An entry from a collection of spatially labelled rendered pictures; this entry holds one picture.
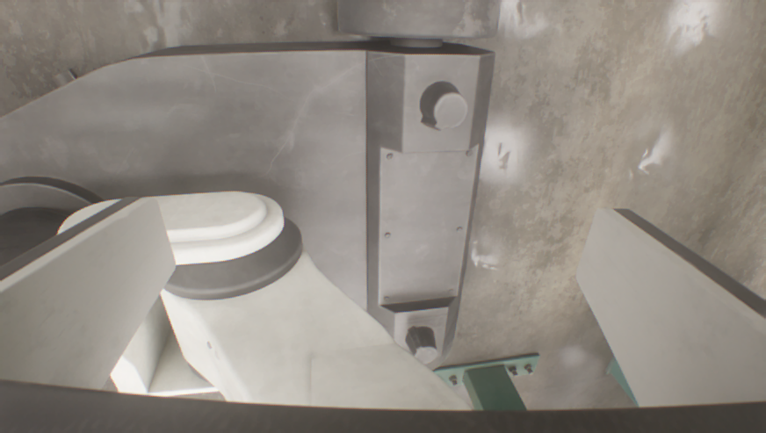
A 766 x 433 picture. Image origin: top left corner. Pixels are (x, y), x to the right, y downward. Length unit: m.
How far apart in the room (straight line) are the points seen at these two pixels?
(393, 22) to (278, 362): 0.34
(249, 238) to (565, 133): 0.62
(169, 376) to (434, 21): 0.47
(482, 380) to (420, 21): 0.85
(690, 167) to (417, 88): 0.76
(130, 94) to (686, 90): 0.93
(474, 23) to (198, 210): 0.34
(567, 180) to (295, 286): 0.63
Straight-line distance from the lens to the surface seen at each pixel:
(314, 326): 0.31
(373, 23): 0.45
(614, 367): 1.38
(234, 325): 0.32
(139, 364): 0.47
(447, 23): 0.44
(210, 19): 0.63
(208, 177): 0.50
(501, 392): 1.05
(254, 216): 0.36
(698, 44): 0.94
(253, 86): 0.45
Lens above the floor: 0.61
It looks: 59 degrees down
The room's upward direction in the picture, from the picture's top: 160 degrees clockwise
